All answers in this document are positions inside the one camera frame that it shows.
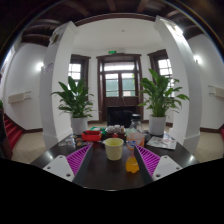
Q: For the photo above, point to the clear orange soda bottle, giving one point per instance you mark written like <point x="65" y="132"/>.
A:
<point x="135" y="138"/>

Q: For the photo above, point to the red plastic box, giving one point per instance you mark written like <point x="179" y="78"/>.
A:
<point x="91" y="136"/>

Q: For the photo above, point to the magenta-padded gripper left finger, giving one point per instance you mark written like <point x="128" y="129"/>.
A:
<point x="78" y="160"/>

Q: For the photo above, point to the dark framed window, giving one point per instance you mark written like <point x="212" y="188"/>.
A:
<point x="164" y="66"/>
<point x="75" y="70"/>

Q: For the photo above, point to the green exit sign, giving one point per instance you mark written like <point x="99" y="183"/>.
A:
<point x="112" y="52"/>

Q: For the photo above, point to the black chair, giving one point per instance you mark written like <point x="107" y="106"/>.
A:
<point x="119" y="116"/>

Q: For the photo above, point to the dark wooden double door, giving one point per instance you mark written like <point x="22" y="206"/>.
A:
<point x="120" y="96"/>

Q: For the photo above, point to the small potted plant white pot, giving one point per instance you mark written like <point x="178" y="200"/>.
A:
<point x="76" y="100"/>

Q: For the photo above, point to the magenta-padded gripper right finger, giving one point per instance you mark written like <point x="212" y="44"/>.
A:
<point x="150" y="160"/>

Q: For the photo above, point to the pale yellow cup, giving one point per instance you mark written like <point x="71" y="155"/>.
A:
<point x="113" y="148"/>

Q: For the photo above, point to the printed paper leaflet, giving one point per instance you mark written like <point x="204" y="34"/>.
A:
<point x="162" y="142"/>

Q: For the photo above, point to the red carpeted staircase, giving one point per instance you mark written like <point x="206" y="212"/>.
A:
<point x="12" y="131"/>

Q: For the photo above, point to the large potted plant white pot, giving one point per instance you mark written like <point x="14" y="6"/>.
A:
<point x="158" y="96"/>

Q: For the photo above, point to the colourful round stickers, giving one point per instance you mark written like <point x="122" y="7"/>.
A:
<point x="75" y="141"/>

